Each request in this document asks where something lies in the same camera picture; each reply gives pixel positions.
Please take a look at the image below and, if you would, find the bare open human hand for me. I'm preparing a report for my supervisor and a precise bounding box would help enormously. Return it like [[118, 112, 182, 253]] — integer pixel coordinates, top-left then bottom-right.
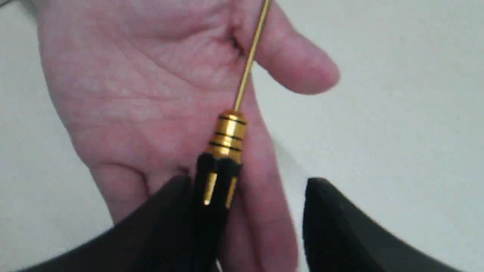
[[32, 0, 340, 272]]

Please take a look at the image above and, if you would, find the black and gold screwdriver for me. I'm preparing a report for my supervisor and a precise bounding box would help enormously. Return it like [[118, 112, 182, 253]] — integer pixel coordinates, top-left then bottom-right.
[[188, 0, 271, 272]]

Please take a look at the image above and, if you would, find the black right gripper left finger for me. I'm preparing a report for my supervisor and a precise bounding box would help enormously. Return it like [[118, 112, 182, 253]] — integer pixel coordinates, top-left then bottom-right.
[[23, 176, 192, 272]]

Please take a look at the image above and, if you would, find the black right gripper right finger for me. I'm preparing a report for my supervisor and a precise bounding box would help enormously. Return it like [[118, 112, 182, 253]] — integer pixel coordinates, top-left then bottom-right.
[[302, 178, 456, 272]]

